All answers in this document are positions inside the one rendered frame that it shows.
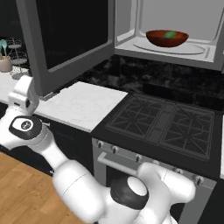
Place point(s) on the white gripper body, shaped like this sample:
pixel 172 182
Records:
pixel 24 85

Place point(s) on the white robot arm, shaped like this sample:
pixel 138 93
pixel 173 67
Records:
pixel 78 186

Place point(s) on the grey microwave door, dark window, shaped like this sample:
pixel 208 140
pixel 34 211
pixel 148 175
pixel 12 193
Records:
pixel 73 32

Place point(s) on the red-brown bowl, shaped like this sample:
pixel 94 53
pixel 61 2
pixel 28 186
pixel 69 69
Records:
pixel 157 40

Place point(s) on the green broccoli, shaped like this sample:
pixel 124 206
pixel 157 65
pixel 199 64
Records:
pixel 169 34

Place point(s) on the white microwave turntable plate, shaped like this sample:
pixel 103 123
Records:
pixel 186 49

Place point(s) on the grey microwave oven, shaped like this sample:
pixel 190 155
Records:
pixel 180 11

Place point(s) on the beige utensil pot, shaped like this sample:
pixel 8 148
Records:
pixel 5 64

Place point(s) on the teal spatula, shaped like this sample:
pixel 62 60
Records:
pixel 3 46

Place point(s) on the black base cupboards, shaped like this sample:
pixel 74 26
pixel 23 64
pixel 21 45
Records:
pixel 73 145

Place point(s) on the steel oven knob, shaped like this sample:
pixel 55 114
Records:
pixel 156 162
pixel 199 180
pixel 177 170
pixel 114 149
pixel 137 158
pixel 100 143

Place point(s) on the steel oven front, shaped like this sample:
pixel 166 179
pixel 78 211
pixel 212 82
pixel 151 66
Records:
pixel 100 172

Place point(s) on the black hob with grates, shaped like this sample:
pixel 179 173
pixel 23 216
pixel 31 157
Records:
pixel 163 122

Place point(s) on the black wall cupboards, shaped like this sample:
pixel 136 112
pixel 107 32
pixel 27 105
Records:
pixel 10 17

